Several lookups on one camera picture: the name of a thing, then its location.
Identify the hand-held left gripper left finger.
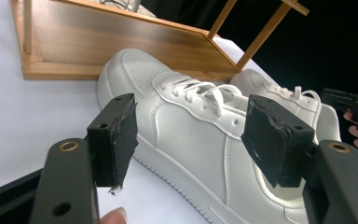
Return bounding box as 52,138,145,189
29,92,139,224

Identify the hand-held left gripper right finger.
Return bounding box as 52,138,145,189
241,94,358,224

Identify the white sneaker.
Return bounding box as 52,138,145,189
96,48,358,224
229,68,343,144

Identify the wooden shoe rack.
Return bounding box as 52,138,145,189
10,0,310,81

